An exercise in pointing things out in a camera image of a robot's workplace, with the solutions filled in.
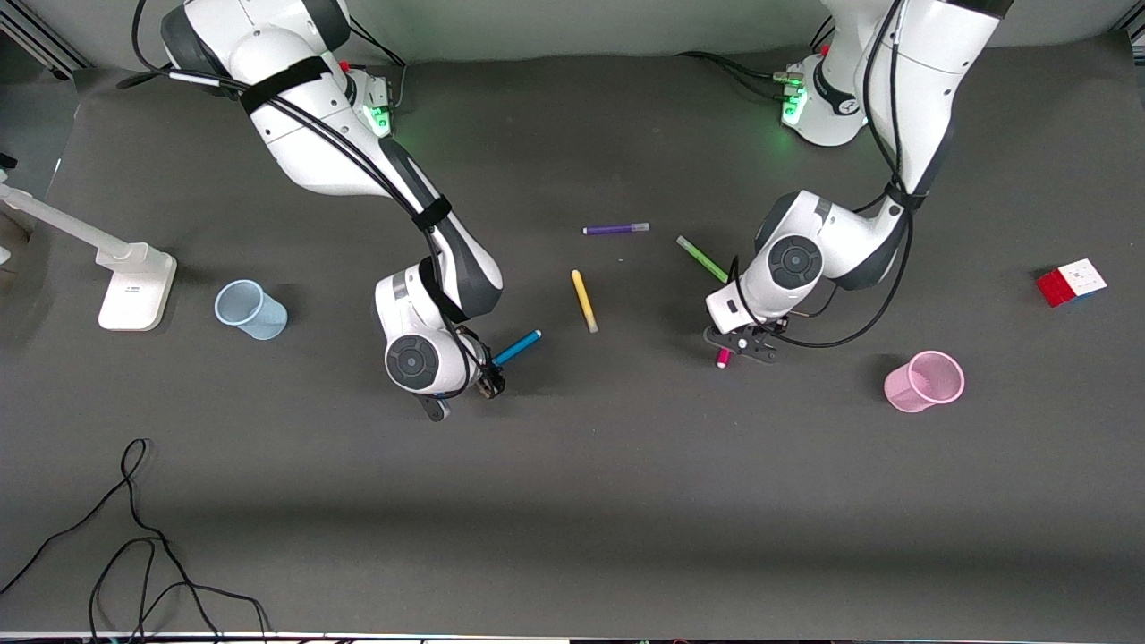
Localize blue marker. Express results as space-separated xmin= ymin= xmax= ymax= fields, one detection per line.
xmin=491 ymin=329 xmax=543 ymax=367

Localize black left arm base cables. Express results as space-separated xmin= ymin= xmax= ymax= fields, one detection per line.
xmin=675 ymin=18 xmax=837 ymax=101

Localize yellow marker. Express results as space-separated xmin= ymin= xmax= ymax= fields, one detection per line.
xmin=571 ymin=269 xmax=599 ymax=335

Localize pink mesh cup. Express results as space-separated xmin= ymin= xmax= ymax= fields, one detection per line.
xmin=884 ymin=350 xmax=966 ymax=414

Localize aluminium frame rail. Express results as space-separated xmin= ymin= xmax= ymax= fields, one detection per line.
xmin=0 ymin=9 xmax=90 ymax=81

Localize loose black cable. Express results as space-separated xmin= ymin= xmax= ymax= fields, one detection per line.
xmin=0 ymin=438 xmax=271 ymax=644

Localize black arm base cables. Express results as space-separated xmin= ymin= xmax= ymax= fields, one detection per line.
xmin=675 ymin=18 xmax=837 ymax=101
xmin=344 ymin=16 xmax=409 ymax=115

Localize black cable along right arm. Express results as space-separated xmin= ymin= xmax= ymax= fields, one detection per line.
xmin=116 ymin=0 xmax=491 ymax=400

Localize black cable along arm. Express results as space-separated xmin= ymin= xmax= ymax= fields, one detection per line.
xmin=729 ymin=0 xmax=931 ymax=350
xmin=116 ymin=0 xmax=491 ymax=400

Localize light blue plastic cup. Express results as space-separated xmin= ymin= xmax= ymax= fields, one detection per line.
xmin=214 ymin=279 xmax=289 ymax=341

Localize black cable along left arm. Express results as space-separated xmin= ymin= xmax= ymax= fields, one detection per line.
xmin=729 ymin=0 xmax=931 ymax=350

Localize white stand with pole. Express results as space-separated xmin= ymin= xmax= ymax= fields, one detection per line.
xmin=0 ymin=183 xmax=178 ymax=333

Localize colourful puzzle cube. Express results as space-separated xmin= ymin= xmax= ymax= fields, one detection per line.
xmin=1036 ymin=258 xmax=1108 ymax=308

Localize green marker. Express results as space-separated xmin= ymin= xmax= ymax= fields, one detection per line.
xmin=675 ymin=235 xmax=731 ymax=284

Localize black right arm base cables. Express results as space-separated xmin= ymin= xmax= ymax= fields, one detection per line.
xmin=344 ymin=16 xmax=409 ymax=115

